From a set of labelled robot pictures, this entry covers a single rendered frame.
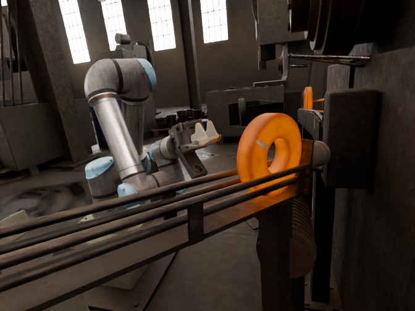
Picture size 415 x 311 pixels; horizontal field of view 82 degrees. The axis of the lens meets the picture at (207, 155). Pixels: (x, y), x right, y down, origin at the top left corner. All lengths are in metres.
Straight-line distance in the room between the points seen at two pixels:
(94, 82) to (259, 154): 0.58
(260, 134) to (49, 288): 0.34
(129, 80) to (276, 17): 2.85
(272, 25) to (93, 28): 11.80
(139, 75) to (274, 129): 0.57
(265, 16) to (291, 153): 3.11
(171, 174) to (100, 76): 0.37
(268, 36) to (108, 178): 2.87
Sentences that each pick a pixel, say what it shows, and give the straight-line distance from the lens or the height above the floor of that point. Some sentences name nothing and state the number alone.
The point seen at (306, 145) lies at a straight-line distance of 0.51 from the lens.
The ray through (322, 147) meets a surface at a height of 0.69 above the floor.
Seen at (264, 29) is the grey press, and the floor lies 1.44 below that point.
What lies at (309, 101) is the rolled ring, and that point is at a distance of 1.53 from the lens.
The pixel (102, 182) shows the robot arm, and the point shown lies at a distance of 1.06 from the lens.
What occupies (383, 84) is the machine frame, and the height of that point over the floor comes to 0.81.
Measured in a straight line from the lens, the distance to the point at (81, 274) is 0.31.
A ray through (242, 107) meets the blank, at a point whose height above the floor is 0.70.
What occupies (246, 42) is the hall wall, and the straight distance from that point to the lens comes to 11.10.
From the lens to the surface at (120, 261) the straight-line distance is 0.31.
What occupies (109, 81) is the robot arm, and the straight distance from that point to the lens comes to 0.84.
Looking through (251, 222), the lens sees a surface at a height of 0.01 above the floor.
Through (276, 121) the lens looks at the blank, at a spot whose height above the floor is 0.77.
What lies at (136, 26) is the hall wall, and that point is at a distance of 13.02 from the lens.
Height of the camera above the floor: 0.84
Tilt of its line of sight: 16 degrees down
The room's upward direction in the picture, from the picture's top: 6 degrees counter-clockwise
